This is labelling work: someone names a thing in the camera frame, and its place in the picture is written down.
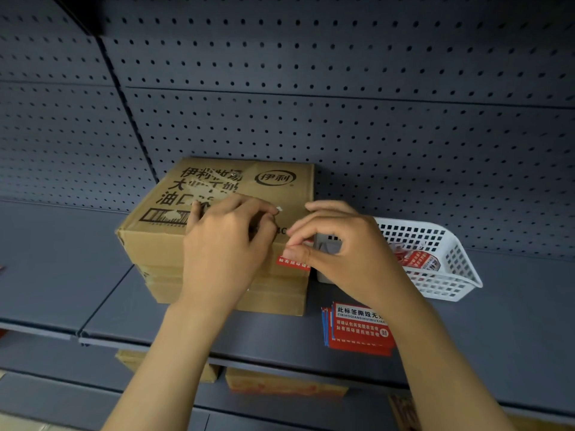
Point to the person's left thumb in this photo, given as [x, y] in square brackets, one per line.
[265, 232]

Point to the person's right forearm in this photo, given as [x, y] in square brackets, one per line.
[444, 368]

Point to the person's left little finger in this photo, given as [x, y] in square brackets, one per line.
[193, 217]

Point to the dark printed cardboard box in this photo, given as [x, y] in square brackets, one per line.
[404, 415]

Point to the dark shelf upright post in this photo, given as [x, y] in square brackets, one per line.
[128, 107]

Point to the wide grey metal shelf board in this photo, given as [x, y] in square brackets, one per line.
[494, 332]

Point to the orange printed cardboard box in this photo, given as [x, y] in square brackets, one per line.
[283, 383]

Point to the small brown cardboard box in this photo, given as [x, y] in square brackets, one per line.
[128, 359]

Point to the stack of red sticker sheets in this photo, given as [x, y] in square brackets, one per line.
[359, 329]

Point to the printed brown cardboard box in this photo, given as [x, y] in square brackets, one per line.
[157, 237]

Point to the person's right middle finger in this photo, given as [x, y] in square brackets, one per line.
[331, 206]

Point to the plain brown cardboard box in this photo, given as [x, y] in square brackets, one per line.
[278, 296]

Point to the narrow grey pegboard panel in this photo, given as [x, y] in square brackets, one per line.
[54, 130]

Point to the red stickers bundle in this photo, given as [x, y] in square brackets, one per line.
[420, 259]

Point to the low grey metal shelf board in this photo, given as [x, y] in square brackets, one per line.
[67, 390]

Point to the grey plastic holder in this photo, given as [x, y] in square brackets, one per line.
[327, 246]

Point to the white plastic mesh basket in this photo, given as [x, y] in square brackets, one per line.
[449, 264]

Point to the wide grey pegboard panel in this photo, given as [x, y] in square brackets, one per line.
[382, 107]

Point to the narrow grey metal shelf board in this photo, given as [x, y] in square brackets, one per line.
[58, 264]

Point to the person's left hand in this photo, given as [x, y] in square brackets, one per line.
[215, 260]

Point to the red warning sticker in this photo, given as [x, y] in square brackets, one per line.
[293, 263]

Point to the person's left forearm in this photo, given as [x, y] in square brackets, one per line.
[175, 368]

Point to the person's right thumb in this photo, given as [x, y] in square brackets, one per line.
[302, 256]

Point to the person's right hand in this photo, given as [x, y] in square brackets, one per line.
[359, 260]

